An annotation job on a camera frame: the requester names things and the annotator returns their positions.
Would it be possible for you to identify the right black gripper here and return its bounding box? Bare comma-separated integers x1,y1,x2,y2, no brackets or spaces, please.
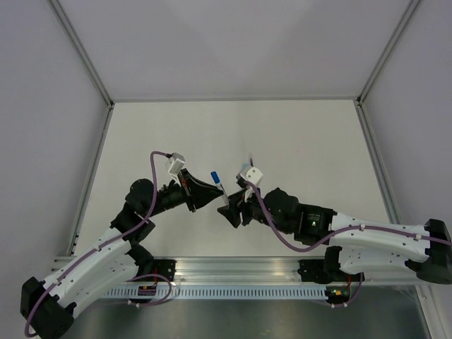
217,183,292,235

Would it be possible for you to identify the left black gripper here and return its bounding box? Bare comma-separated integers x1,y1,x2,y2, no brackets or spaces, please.
145,168,223,218

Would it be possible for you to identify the white pen with blue tip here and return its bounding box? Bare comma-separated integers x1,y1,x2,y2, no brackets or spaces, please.
214,181,229,206

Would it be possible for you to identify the small blue pen cap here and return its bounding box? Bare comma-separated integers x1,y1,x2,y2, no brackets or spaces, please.
210,171,220,184

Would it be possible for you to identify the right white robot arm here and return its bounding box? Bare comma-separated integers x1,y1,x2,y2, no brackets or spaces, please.
218,188,451,285

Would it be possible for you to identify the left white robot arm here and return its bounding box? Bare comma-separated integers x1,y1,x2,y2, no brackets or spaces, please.
20,169,223,338

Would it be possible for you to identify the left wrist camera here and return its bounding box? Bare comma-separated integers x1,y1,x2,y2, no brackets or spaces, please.
167,153,185,177

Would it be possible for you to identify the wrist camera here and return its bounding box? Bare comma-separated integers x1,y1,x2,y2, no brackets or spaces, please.
167,153,185,177
236,164,263,201

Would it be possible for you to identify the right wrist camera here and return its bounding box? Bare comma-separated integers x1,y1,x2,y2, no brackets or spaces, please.
236,164,263,201

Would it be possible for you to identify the aluminium front rail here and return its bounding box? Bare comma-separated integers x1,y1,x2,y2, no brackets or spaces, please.
51,256,432,284

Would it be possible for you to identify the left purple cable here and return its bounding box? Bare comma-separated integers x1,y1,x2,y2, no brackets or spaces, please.
23,150,174,335

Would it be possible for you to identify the purple cable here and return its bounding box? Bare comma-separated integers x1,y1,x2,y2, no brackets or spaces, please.
246,183,452,254
23,150,174,335

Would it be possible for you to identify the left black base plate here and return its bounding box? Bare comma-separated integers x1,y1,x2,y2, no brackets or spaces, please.
143,259,177,283

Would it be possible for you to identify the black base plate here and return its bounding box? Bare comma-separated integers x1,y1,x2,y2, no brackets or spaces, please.
143,259,177,283
297,259,360,285

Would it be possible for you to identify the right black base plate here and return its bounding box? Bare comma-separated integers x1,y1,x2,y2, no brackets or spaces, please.
297,259,360,285

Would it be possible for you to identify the white slotted cable duct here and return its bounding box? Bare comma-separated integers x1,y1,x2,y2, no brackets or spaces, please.
102,284,327,300

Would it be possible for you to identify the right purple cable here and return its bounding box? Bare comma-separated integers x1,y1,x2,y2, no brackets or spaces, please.
246,183,452,254

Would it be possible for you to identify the left aluminium frame post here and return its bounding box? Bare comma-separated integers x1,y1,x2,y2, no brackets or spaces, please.
47,0,114,109

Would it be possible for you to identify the aluminium frame post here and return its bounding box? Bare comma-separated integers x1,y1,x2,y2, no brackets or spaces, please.
47,0,114,109
356,0,422,106

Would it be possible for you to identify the right aluminium frame post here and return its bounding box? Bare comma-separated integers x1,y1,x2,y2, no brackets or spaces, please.
356,0,422,106

